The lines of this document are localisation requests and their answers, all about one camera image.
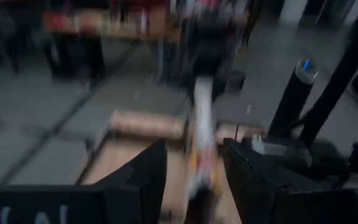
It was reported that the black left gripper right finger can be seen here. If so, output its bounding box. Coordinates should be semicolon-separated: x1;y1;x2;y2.
222;138;280;224

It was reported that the black tube grey cap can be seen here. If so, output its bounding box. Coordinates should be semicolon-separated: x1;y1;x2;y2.
267;58;319;141

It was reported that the black slanted post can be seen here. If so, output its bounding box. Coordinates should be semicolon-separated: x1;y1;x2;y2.
299;8;358;147

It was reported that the cluttered background table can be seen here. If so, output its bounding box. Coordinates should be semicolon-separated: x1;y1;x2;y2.
41;0;181;80

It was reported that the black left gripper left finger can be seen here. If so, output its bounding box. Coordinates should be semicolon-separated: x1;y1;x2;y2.
93;139;169;224

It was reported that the purple raisin cereal box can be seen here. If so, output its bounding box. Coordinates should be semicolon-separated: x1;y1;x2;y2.
185;76;222;200

